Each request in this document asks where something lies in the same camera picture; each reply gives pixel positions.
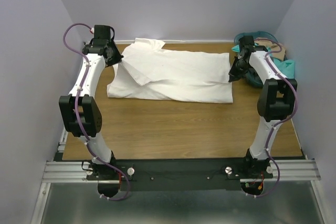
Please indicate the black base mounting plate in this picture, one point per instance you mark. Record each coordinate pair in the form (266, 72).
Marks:
(133, 175)

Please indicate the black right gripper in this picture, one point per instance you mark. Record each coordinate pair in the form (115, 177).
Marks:
(237, 69)

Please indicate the aluminium front frame rail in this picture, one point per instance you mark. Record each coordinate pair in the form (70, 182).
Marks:
(75, 172)

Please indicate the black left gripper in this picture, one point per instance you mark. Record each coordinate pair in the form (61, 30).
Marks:
(113, 56)

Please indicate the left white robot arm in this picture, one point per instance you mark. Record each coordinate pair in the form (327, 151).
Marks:
(79, 111)

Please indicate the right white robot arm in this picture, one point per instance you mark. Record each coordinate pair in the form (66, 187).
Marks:
(275, 106)

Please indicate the white t shirt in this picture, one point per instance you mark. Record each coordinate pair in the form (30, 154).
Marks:
(148, 71)

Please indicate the teal t shirt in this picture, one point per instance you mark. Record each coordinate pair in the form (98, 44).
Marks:
(287, 66)

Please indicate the tan t shirt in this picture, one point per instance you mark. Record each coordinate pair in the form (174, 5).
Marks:
(277, 50)

